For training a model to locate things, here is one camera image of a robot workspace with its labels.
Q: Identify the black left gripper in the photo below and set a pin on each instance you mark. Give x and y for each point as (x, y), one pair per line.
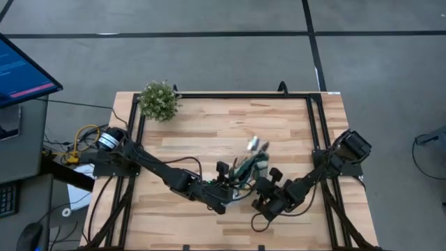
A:
(217, 195)

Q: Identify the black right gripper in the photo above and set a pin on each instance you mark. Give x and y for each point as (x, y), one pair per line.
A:
(275, 202)

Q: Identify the beige green gardening bag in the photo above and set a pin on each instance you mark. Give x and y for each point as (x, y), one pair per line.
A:
(251, 167)

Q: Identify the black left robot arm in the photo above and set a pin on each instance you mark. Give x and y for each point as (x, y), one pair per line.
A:
(157, 167)

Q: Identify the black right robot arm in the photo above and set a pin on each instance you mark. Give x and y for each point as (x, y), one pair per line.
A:
(313, 178)

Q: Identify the black table edge clamp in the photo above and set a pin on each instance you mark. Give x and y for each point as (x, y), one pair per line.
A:
(186, 248)
(261, 248)

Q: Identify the green potted plant black pot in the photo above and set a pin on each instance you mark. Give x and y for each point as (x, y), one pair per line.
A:
(160, 101)

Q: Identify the white paper sheet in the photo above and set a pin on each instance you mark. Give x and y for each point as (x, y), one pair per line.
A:
(78, 195)

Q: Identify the white tape roll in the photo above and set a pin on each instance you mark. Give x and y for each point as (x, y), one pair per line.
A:
(66, 212)

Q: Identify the black computer mouse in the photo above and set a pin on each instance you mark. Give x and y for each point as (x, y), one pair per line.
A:
(29, 237)

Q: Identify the grey desk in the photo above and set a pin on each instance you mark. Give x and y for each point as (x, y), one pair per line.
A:
(21, 164)

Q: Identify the black keyboard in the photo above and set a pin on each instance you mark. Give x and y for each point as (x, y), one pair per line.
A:
(7, 200)

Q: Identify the silver monitor stand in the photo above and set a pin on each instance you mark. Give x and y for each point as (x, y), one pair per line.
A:
(10, 122)

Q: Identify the blue lit computer monitor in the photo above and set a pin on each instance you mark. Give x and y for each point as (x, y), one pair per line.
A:
(21, 76)

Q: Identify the black aluminium table frame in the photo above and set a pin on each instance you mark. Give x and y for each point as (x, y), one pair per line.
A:
(244, 95)

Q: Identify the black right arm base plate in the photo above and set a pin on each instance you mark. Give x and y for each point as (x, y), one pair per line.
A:
(352, 171)

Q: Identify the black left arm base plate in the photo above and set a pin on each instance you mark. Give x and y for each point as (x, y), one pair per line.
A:
(104, 171)

